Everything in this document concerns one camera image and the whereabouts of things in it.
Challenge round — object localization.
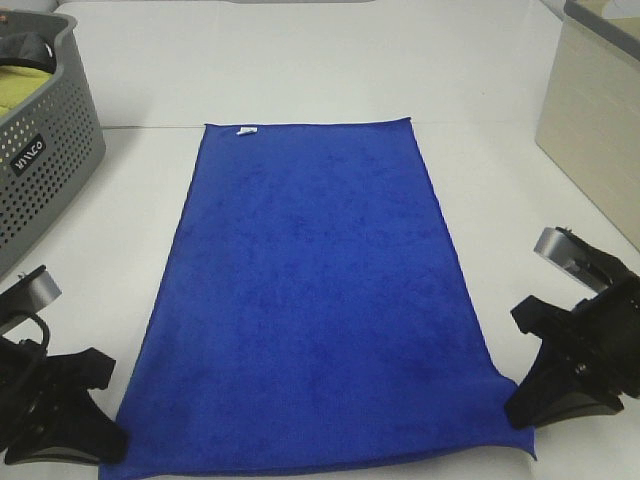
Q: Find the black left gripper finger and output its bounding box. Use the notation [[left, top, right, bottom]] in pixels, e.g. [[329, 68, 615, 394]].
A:
[[47, 348, 116, 395], [9, 389, 128, 464]]

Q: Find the beige storage bin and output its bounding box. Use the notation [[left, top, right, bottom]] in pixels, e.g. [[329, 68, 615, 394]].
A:
[[535, 1, 639, 244]]

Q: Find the grey perforated plastic basket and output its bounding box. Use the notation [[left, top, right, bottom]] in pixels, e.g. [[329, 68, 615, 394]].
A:
[[1, 10, 106, 274]]

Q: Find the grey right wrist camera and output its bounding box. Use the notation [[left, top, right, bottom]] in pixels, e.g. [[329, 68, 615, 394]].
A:
[[534, 227, 611, 293]]

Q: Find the yellow-green towel in basket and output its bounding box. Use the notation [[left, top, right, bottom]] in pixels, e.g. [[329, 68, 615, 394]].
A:
[[0, 65, 51, 116]]

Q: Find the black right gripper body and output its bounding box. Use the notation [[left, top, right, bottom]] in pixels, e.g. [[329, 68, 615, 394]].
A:
[[560, 278, 639, 399]]

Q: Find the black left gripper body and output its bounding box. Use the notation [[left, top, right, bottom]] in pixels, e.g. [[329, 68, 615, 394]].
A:
[[1, 338, 55, 465]]

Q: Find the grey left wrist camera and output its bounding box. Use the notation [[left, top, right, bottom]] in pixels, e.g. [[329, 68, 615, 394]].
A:
[[1, 265, 62, 321]]

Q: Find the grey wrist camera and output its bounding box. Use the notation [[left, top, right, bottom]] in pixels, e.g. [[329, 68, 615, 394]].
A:
[[1, 265, 62, 321], [534, 227, 611, 293]]

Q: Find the blue microfiber towel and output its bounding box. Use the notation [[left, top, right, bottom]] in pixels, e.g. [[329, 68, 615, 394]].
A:
[[99, 118, 534, 479]]

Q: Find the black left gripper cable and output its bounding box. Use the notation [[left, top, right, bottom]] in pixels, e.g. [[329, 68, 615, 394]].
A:
[[0, 312, 52, 381]]

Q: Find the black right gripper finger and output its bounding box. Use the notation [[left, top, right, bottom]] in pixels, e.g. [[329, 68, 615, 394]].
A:
[[504, 349, 623, 429], [510, 295, 579, 345]]

